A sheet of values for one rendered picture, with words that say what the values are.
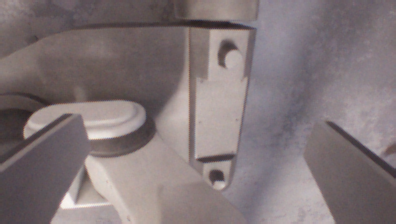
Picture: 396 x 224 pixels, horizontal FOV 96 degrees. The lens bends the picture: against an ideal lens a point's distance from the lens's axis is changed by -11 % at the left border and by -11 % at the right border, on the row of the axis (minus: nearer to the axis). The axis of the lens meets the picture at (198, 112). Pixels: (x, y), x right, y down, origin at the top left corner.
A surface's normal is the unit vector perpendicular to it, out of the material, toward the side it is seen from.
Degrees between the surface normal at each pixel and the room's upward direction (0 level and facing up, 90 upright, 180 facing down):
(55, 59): 0
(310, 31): 0
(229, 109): 0
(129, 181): 90
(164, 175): 90
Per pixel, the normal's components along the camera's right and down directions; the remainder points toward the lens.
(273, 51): 0.18, 0.48
